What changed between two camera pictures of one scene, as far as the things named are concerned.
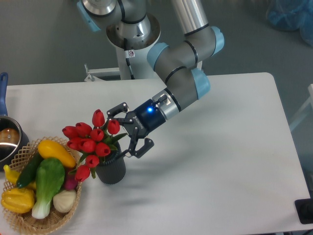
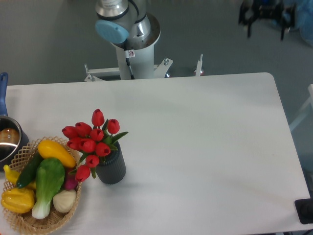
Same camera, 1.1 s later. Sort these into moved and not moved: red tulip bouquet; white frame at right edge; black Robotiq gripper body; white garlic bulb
Moved: black Robotiq gripper body
Not moved: white frame at right edge; red tulip bouquet; white garlic bulb
